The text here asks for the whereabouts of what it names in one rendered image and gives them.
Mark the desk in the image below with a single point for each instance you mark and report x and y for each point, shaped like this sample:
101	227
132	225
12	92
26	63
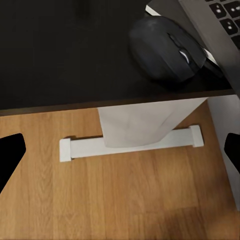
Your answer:
58	55

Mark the mouse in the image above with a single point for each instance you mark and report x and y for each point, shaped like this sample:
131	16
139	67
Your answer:
164	50

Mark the keyboard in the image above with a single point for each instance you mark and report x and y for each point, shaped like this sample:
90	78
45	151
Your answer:
218	24

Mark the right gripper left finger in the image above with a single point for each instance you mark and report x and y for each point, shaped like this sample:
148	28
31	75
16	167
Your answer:
12	150

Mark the notebook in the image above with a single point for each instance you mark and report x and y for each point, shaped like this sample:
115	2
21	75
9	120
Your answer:
173	10

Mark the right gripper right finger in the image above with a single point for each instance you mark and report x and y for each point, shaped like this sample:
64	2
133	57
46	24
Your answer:
232	149

